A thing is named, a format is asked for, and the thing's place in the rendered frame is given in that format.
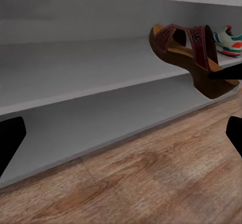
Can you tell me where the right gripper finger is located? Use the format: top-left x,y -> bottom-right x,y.
208,64 -> 242,80

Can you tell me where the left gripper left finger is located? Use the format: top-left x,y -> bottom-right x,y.
0,116 -> 26,176

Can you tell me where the sandal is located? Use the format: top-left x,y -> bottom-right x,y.
148,24 -> 239,101

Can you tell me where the gym shoe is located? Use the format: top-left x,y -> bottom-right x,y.
212,26 -> 242,56

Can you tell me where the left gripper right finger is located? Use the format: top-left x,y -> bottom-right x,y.
226,116 -> 242,157

